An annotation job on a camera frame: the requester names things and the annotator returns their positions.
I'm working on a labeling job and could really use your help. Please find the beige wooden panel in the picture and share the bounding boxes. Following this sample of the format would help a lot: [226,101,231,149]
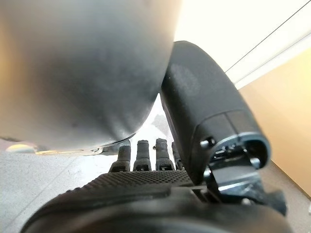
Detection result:
[239,47,311,197]

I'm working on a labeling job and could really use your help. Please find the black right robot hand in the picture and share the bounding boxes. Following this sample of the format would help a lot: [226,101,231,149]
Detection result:
[20,40,294,233]

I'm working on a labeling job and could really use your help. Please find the grey robot leg shell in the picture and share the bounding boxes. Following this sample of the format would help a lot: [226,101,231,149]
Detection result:
[0,0,183,156]

